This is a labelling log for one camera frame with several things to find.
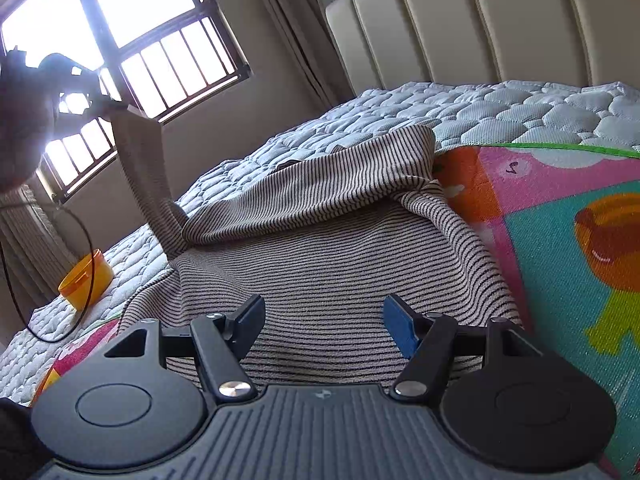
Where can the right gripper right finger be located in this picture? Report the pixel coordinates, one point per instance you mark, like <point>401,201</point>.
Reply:
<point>426,341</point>

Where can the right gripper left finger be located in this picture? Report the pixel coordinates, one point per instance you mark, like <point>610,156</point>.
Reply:
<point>220,343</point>

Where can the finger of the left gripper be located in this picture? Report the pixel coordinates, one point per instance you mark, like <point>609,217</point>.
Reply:
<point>102,105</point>
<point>65,75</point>

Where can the brown striped knit garment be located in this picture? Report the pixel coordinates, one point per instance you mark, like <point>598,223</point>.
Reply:
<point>323,241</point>

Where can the barred window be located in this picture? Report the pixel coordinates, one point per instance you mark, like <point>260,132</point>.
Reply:
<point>160,57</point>

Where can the orange plastic container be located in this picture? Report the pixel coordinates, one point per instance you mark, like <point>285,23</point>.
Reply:
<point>85,284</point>

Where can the colourful cartoon play mat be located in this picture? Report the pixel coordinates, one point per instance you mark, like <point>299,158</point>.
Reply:
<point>564,226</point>

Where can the beige curtain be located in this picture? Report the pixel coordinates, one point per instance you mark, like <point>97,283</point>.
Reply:
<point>303,27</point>

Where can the white quilted mattress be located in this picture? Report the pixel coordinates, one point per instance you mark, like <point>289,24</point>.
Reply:
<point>472,114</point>

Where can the beige padded headboard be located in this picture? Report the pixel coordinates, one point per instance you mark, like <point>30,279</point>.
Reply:
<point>386,43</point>

